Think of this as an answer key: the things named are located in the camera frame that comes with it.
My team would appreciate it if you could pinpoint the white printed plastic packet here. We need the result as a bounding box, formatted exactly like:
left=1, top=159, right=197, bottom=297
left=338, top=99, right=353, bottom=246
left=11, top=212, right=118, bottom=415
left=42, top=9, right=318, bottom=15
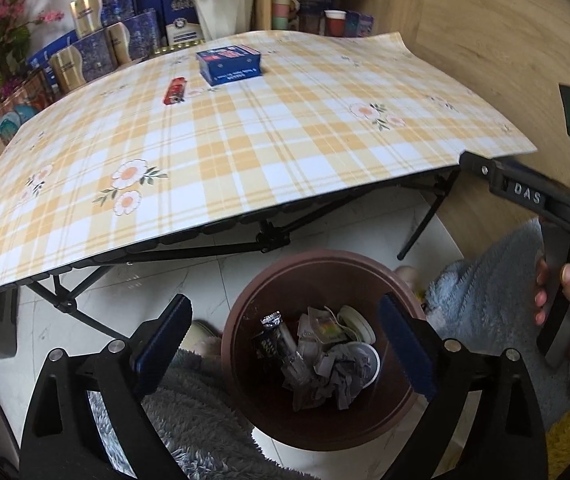
left=296, top=312, right=323, bottom=356

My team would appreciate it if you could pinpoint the stack of pastel cups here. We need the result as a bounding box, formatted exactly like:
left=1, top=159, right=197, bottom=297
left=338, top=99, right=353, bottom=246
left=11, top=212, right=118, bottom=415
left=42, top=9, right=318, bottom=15
left=271, top=0, right=293, bottom=32

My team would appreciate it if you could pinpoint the row of blue gift boxes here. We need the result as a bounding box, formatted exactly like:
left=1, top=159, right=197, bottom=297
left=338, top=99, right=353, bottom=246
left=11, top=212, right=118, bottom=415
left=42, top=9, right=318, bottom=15
left=27, top=0, right=206, bottom=96

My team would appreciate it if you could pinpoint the black foil packet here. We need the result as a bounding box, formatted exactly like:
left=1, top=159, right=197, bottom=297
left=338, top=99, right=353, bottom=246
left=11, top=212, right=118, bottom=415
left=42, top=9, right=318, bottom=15
left=252, top=312, right=290, bottom=376

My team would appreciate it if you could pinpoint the person's right slipper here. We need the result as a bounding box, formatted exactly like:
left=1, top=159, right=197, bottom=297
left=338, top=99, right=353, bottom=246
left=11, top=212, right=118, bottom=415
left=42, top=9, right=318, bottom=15
left=394, top=266, right=423, bottom=301

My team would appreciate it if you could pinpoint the white round plastic lid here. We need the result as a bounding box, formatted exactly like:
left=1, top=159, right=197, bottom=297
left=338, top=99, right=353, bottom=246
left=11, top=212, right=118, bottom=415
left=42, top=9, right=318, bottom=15
left=337, top=305, right=376, bottom=345

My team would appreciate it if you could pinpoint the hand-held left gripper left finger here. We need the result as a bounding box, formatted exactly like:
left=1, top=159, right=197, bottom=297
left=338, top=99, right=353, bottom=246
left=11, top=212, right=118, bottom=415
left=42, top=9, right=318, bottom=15
left=19, top=294, right=193, bottom=480

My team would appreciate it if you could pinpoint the brown red wrapper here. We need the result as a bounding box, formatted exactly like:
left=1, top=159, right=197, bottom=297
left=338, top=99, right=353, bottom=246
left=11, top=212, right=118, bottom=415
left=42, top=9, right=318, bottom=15
left=312, top=345, right=373, bottom=411

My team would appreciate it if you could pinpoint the red rose plant white pot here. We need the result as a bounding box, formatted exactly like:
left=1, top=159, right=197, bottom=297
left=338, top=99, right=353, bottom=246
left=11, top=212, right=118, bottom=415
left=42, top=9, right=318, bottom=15
left=156, top=0, right=258, bottom=42

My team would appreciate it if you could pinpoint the person's left leg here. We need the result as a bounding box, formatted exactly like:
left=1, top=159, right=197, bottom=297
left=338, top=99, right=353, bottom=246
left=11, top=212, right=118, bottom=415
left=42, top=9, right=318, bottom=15
left=140, top=347, right=316, bottom=480

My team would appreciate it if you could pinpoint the gold leaf tray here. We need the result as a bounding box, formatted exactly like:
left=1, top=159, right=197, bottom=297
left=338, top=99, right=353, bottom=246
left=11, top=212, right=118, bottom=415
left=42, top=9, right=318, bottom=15
left=152, top=37, right=206, bottom=56

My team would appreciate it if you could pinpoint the red paper cup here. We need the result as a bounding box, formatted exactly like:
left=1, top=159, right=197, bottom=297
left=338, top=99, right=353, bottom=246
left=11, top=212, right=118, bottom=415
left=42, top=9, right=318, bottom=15
left=324, top=9, right=348, bottom=37

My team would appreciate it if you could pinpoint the brown plastic bin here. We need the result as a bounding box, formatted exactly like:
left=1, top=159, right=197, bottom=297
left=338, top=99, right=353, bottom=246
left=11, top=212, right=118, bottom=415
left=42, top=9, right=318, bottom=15
left=221, top=249, right=428, bottom=453

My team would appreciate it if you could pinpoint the folding table with checked cloth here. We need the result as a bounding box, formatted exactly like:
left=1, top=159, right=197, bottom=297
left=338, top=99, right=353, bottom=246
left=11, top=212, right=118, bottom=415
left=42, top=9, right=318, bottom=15
left=0, top=30, right=538, bottom=301

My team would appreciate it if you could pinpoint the black folding table frame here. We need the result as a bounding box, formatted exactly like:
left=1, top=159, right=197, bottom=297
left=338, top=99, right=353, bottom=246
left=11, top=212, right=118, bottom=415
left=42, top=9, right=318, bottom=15
left=15, top=167, right=460, bottom=341

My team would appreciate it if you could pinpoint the clear plastic packaging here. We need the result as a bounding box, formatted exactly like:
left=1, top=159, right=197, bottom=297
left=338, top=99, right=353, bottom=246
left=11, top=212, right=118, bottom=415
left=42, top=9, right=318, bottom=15
left=282, top=345, right=326, bottom=413

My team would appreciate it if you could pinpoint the small blue box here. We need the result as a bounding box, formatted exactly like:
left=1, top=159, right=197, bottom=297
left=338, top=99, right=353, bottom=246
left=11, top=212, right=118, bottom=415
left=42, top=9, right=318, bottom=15
left=347, top=10, right=376, bottom=38

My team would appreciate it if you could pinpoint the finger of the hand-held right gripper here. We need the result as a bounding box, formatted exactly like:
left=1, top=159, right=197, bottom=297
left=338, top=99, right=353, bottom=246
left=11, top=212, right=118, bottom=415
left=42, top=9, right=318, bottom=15
left=507, top=157, right=570, bottom=197
left=459, top=151, right=508, bottom=186

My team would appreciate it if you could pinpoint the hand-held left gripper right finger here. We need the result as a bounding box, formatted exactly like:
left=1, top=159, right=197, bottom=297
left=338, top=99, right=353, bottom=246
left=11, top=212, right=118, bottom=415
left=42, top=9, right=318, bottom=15
left=379, top=294, right=550, bottom=480

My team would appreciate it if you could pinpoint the blue card box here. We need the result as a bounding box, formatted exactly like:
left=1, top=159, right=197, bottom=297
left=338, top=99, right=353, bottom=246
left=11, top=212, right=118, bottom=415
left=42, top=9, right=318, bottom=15
left=196, top=45, right=263, bottom=87

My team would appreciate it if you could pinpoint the large blue printed box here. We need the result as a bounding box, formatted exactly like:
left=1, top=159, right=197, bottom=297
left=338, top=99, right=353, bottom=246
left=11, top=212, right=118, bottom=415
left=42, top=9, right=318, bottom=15
left=292, top=0, right=338, bottom=33

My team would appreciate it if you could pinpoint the red lighter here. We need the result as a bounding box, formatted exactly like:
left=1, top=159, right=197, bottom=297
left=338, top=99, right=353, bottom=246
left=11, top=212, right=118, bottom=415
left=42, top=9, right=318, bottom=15
left=163, top=77, right=187, bottom=106

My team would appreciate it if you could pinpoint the person's left slipper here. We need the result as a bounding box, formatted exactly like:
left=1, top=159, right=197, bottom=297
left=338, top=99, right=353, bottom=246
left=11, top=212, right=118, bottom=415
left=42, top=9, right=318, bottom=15
left=185, top=321, right=226, bottom=356

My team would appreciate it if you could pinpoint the person's slipper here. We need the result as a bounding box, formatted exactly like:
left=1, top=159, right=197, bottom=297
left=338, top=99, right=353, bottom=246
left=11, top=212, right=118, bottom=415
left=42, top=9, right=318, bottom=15
left=394, top=266, right=423, bottom=301
left=185, top=321, right=226, bottom=356

